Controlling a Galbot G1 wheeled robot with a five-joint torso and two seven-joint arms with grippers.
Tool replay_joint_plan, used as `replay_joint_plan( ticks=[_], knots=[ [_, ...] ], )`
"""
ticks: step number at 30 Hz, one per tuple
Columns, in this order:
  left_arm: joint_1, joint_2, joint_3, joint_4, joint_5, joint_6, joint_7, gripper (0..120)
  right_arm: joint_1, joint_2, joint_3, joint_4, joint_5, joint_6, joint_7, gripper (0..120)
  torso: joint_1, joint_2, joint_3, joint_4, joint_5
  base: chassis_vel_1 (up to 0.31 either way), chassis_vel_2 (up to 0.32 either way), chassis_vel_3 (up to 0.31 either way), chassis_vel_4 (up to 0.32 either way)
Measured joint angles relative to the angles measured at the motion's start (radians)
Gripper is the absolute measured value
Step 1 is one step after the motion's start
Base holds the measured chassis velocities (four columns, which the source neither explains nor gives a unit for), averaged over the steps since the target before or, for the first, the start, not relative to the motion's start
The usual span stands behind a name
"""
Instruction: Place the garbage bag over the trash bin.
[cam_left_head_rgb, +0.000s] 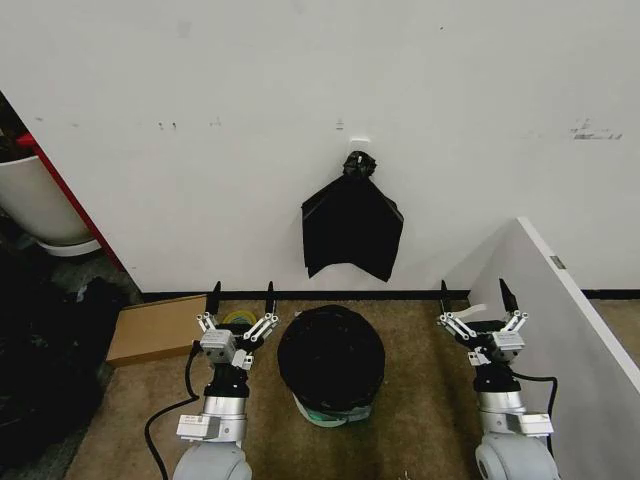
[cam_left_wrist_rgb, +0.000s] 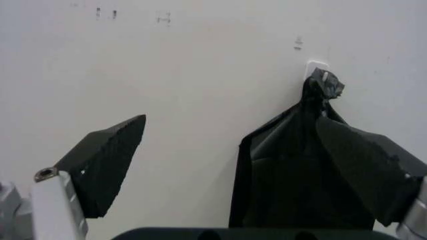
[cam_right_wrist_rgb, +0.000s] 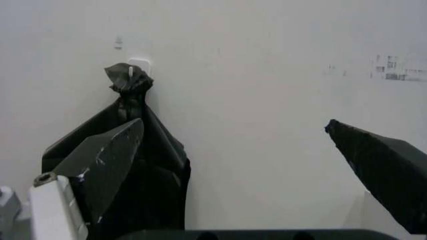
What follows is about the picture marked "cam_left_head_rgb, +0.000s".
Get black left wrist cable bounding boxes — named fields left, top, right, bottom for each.
left=144, top=341, right=202, bottom=480

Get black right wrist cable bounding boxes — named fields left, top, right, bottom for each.
left=514, top=371, right=559, bottom=417

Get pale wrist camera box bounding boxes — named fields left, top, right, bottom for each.
left=199, top=328, right=237, bottom=365
left=491, top=330, right=527, bottom=363

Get yellow green cable coil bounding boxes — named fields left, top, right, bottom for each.
left=222, top=309, right=260, bottom=330

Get brown cardboard box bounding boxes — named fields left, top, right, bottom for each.
left=105, top=294, right=210, bottom=370

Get red edged white board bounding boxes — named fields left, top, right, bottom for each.
left=0, top=88, right=127, bottom=274

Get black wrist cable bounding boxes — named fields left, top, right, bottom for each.
left=144, top=341, right=202, bottom=480
left=514, top=371, right=559, bottom=417

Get black hanging garbage bag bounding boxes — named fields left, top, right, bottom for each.
left=300, top=148, right=405, bottom=284

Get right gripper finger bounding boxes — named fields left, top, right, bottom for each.
left=498, top=277, right=531, bottom=335
left=435, top=279, right=477, bottom=347

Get white pot saucer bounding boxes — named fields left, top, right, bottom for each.
left=35, top=237, right=105, bottom=259

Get white partition panel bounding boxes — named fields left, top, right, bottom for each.
left=443, top=215, right=640, bottom=480

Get trash bin with black liner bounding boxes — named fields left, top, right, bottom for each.
left=276, top=304, right=388, bottom=429

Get white plant pot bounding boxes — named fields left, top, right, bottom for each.
left=0, top=154, right=95, bottom=247

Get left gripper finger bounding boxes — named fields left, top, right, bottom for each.
left=195, top=280, right=224, bottom=336
left=242, top=280, right=281, bottom=345

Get black baseboard strip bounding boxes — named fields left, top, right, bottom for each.
left=140, top=288, right=640, bottom=301

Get white plastic strip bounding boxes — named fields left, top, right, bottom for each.
left=455, top=301, right=490, bottom=322

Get pile of black bags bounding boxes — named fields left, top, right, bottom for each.
left=0, top=247, right=132, bottom=464

